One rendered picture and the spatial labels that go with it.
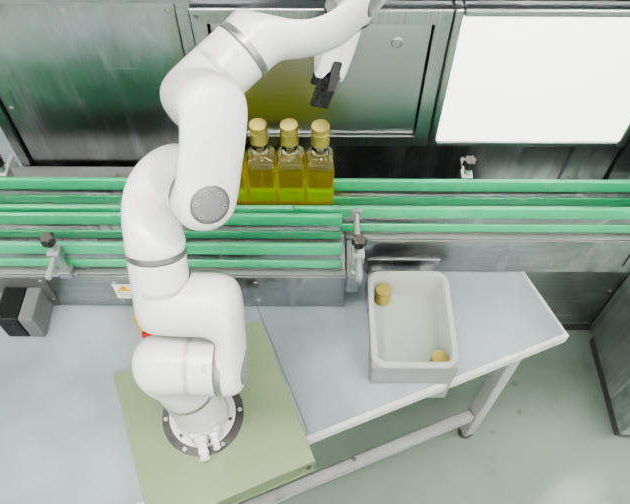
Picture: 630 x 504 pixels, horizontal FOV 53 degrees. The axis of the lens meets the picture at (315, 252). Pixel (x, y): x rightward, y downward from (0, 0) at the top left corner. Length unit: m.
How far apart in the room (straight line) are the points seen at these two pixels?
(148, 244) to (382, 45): 0.61
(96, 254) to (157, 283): 0.48
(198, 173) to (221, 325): 0.23
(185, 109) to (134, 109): 0.67
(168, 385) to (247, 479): 0.31
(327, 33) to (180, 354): 0.50
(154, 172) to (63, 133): 0.68
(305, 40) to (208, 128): 0.18
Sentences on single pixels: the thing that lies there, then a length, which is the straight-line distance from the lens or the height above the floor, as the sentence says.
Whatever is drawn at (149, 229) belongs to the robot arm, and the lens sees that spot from 0.87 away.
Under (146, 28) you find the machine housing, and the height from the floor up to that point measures 1.25.
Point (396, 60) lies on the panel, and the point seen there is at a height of 1.21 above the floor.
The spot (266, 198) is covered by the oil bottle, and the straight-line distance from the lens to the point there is 1.30.
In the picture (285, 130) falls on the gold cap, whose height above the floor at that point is 1.16.
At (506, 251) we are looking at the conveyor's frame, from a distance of 1.45.
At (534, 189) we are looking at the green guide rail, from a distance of 1.44.
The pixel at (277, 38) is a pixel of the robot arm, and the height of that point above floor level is 1.48.
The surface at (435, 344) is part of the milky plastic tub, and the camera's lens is 1.37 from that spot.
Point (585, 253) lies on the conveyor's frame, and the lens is 1.52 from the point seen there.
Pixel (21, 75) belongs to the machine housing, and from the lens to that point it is 1.45.
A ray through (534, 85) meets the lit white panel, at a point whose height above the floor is 1.15.
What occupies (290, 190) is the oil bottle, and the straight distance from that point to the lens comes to 1.28.
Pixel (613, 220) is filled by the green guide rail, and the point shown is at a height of 0.93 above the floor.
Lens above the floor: 1.98
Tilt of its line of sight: 56 degrees down
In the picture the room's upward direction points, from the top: straight up
